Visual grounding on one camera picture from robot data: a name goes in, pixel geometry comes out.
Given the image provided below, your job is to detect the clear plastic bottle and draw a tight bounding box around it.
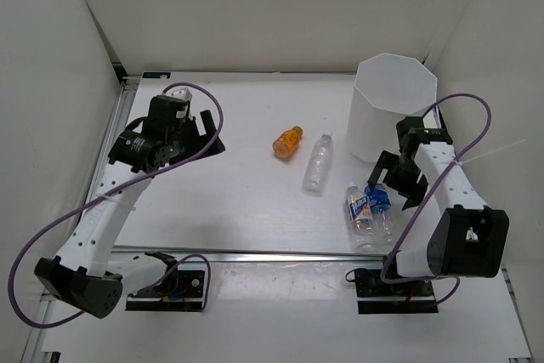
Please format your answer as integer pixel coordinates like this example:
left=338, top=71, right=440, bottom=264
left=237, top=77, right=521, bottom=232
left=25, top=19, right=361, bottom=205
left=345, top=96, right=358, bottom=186
left=302, top=132, right=334, bottom=196

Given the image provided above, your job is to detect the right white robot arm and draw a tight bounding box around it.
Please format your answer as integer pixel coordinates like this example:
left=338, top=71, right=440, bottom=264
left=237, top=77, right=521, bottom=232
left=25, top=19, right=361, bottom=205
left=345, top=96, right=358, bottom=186
left=365, top=116, right=509, bottom=295

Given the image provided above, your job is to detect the aluminium frame rail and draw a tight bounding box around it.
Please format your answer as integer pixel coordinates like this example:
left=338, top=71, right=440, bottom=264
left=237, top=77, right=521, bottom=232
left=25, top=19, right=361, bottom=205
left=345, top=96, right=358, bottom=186
left=20, top=61, right=136, bottom=362

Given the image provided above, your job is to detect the white label plastic bottle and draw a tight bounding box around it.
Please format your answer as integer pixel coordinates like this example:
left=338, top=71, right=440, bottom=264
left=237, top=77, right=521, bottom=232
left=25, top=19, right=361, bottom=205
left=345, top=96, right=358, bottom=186
left=343, top=182, right=377, bottom=252

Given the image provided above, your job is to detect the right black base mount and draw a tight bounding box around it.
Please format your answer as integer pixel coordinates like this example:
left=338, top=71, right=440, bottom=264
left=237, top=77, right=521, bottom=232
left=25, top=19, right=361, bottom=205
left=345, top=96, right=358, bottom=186
left=344, top=268, right=461, bottom=315

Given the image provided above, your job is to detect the white octagonal bin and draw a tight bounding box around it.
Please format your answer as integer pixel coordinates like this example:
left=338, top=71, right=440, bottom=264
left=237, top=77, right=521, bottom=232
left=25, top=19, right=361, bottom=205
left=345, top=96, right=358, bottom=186
left=346, top=53, right=438, bottom=162

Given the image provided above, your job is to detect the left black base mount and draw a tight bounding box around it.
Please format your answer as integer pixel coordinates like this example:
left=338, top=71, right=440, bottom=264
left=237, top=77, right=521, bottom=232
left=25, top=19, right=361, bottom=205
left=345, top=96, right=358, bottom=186
left=125, top=252, right=212, bottom=313

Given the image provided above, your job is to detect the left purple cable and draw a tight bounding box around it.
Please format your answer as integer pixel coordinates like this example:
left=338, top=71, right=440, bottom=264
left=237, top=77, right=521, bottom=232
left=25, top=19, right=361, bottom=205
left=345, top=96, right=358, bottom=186
left=7, top=81, right=225, bottom=330

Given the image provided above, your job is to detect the blue label plastic bottle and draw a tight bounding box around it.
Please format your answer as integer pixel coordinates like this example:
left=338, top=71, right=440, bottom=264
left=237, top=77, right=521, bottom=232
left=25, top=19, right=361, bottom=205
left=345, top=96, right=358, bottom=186
left=364, top=184, right=395, bottom=245

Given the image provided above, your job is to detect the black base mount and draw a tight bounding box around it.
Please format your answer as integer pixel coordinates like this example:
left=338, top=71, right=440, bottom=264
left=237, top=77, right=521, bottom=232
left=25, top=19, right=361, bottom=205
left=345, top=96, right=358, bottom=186
left=125, top=252, right=212, bottom=313
left=344, top=268, right=461, bottom=315

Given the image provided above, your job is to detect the orange plastic bottle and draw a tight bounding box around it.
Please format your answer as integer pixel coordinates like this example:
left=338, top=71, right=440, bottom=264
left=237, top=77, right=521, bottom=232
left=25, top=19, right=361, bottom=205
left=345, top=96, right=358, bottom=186
left=272, top=126, right=303, bottom=159

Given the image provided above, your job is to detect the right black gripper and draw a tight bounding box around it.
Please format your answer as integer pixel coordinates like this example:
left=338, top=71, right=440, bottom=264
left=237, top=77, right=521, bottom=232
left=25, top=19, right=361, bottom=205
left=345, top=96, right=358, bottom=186
left=368, top=150, right=429, bottom=210

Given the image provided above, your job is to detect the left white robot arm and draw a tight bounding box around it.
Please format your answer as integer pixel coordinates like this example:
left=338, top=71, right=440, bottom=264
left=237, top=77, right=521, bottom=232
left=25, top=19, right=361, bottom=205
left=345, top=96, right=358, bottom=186
left=35, top=88, right=224, bottom=319

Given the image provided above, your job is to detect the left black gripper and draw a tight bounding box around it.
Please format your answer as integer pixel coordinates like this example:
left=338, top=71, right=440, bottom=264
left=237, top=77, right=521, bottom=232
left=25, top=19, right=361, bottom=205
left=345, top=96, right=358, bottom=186
left=166, top=110, right=224, bottom=166

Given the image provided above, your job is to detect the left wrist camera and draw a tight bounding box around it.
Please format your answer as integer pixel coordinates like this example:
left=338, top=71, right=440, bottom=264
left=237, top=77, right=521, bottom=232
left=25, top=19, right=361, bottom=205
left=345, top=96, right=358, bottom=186
left=167, top=88, right=192, bottom=102

